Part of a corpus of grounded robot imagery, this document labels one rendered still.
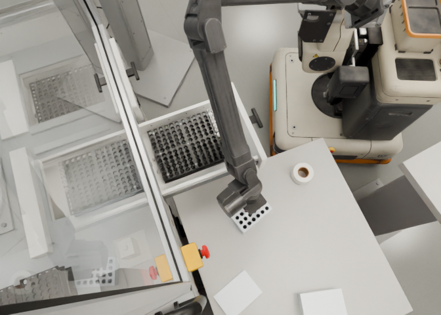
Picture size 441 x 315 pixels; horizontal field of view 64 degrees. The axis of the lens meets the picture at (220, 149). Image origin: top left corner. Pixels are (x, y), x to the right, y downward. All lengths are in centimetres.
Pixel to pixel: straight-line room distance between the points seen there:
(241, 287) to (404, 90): 92
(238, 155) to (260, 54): 155
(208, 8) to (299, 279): 85
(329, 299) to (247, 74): 152
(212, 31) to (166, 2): 191
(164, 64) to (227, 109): 150
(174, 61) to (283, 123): 85
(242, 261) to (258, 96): 127
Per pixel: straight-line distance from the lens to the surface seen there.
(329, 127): 191
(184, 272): 97
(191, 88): 225
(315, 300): 118
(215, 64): 81
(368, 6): 107
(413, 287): 219
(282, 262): 121
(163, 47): 239
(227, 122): 86
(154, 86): 225
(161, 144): 114
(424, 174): 143
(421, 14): 156
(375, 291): 129
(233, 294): 118
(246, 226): 118
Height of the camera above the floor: 195
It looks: 70 degrees down
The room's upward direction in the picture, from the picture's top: straight up
